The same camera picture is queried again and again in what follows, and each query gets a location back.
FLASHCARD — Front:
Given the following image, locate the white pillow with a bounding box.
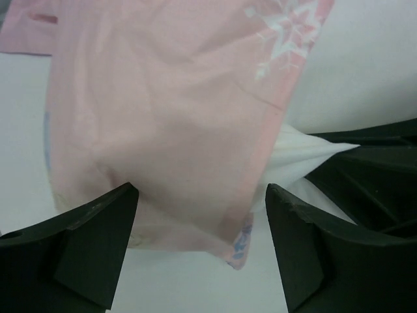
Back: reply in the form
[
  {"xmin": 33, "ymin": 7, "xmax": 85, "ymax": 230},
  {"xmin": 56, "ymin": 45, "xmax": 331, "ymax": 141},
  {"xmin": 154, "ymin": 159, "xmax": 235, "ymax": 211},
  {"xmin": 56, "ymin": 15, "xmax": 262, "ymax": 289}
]
[{"xmin": 253, "ymin": 1, "xmax": 416, "ymax": 219}]

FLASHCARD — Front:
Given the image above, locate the pink purple pillowcase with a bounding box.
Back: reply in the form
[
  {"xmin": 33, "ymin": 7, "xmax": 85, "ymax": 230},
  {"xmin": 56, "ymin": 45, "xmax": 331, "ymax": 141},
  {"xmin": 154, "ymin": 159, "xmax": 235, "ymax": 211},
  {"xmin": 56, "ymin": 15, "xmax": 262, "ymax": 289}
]
[{"xmin": 1, "ymin": 1, "xmax": 333, "ymax": 269}]

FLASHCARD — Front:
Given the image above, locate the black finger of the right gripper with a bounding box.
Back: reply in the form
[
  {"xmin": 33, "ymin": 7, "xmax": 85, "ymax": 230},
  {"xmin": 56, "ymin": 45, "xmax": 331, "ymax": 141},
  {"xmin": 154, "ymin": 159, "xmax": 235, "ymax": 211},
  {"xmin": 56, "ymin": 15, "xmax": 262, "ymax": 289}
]
[{"xmin": 307, "ymin": 119, "xmax": 416, "ymax": 235}]

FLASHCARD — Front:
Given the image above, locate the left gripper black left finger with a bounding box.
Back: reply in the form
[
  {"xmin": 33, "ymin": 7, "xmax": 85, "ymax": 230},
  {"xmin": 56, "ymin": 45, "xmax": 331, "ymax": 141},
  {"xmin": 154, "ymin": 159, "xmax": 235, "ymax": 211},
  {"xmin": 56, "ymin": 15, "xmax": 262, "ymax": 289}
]
[{"xmin": 1, "ymin": 183, "xmax": 139, "ymax": 313}]

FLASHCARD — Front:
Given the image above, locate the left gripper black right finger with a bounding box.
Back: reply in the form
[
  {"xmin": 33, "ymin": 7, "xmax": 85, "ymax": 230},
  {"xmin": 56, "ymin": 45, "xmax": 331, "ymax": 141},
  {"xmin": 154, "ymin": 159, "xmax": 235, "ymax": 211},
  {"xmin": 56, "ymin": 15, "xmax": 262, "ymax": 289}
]
[{"xmin": 265, "ymin": 184, "xmax": 416, "ymax": 312}]

